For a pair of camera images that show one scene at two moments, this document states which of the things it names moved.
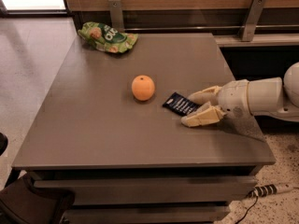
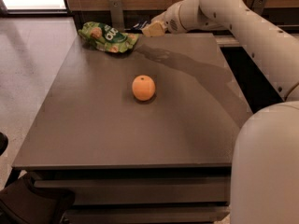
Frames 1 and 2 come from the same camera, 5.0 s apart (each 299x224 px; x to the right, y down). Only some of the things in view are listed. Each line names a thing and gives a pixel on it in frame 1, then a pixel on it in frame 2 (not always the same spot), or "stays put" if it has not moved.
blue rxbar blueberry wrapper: [180, 104] → [138, 26]
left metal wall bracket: [117, 17] stays put
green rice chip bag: [107, 37] stays put
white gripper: [233, 96] → [170, 21]
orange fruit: [143, 88] stays put
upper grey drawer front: [150, 189] stays put
